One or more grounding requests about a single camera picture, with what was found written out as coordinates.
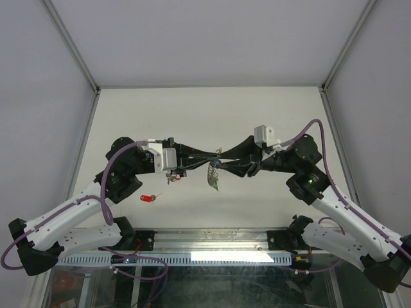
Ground aluminium frame post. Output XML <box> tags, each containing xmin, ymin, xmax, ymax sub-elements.
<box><xmin>40</xmin><ymin>0</ymin><xmax>100</xmax><ymax>93</ymax></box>
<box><xmin>320</xmin><ymin>0</ymin><xmax>380</xmax><ymax>92</ymax></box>

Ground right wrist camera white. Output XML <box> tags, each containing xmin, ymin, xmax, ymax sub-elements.
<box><xmin>254</xmin><ymin>125</ymin><xmax>293</xmax><ymax>151</ymax></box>

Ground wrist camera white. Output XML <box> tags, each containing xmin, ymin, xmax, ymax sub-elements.
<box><xmin>142</xmin><ymin>139</ymin><xmax>177</xmax><ymax>173</ymax></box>
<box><xmin>254</xmin><ymin>125</ymin><xmax>293</xmax><ymax>151</ymax></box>

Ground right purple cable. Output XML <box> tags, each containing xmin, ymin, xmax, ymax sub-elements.
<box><xmin>281</xmin><ymin>119</ymin><xmax>411</xmax><ymax>288</ymax></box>

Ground right aluminium frame post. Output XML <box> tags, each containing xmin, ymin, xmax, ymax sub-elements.
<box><xmin>320</xmin><ymin>0</ymin><xmax>380</xmax><ymax>92</ymax></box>

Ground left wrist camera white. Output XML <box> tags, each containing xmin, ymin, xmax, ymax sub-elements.
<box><xmin>142</xmin><ymin>139</ymin><xmax>177</xmax><ymax>173</ymax></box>

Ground left aluminium frame post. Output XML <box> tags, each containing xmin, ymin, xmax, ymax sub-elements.
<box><xmin>40</xmin><ymin>0</ymin><xmax>100</xmax><ymax>93</ymax></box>

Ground aluminium mounting rail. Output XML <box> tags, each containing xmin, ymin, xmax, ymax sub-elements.
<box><xmin>40</xmin><ymin>227</ymin><xmax>325</xmax><ymax>252</ymax></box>

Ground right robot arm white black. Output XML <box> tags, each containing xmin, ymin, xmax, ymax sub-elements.
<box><xmin>217</xmin><ymin>134</ymin><xmax>410</xmax><ymax>293</ymax></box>

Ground large grey keyring yellow handle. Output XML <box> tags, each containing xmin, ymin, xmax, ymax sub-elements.
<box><xmin>207</xmin><ymin>158</ymin><xmax>221</xmax><ymax>189</ymax></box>

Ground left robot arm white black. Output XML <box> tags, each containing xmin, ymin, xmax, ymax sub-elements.
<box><xmin>1</xmin><ymin>137</ymin><xmax>220</xmax><ymax>276</ymax></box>

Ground grey slotted cable duct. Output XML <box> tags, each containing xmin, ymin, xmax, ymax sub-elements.
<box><xmin>57</xmin><ymin>252</ymin><xmax>292</xmax><ymax>267</ymax></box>

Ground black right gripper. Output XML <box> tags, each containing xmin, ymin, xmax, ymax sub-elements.
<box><xmin>214</xmin><ymin>136</ymin><xmax>299</xmax><ymax>178</ymax></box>

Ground silver key pair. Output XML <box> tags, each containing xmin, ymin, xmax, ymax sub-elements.
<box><xmin>166</xmin><ymin>173</ymin><xmax>181</xmax><ymax>185</ymax></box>

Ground red key tag with key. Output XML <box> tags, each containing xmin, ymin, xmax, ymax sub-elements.
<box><xmin>140</xmin><ymin>192</ymin><xmax>162</xmax><ymax>203</ymax></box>

